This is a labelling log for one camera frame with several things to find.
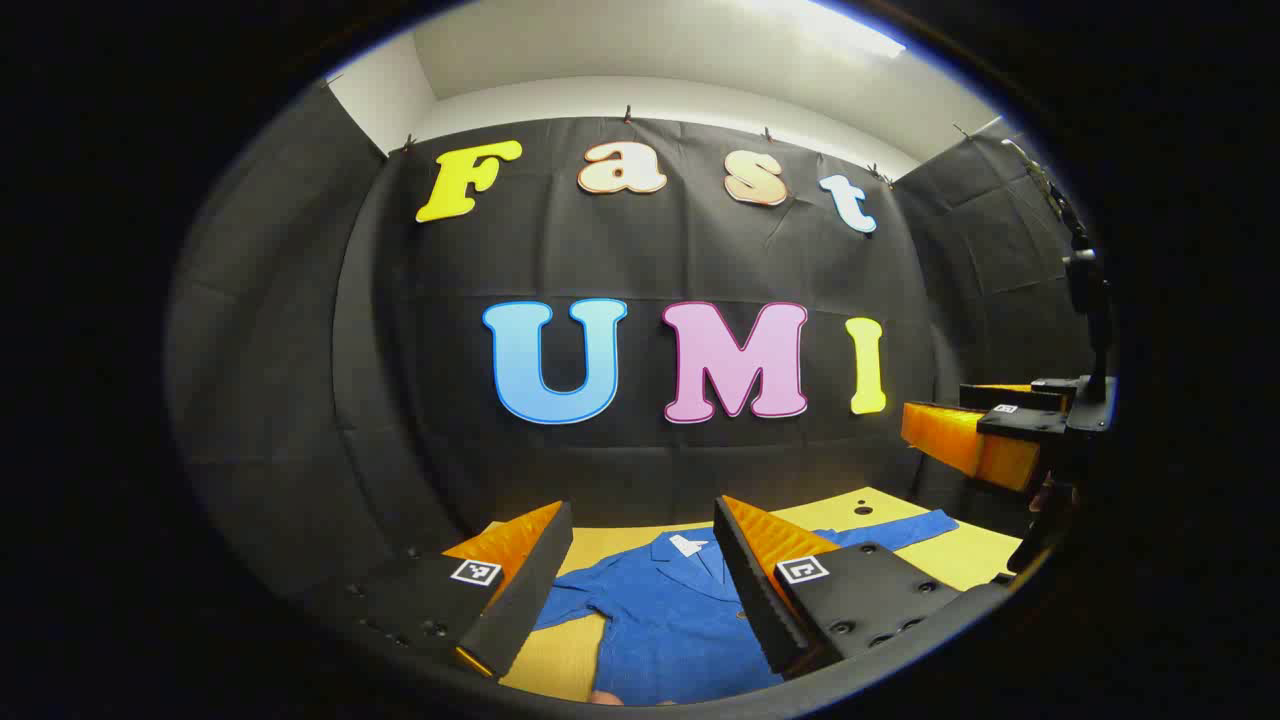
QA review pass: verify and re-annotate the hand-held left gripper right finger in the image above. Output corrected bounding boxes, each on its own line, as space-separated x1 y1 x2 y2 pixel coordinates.
712 494 966 681

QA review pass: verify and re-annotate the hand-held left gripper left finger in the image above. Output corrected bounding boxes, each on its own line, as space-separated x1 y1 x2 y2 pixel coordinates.
290 500 576 681

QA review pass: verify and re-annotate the blue button-up shirt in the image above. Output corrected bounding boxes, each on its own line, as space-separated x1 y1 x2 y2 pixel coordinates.
530 508 961 706

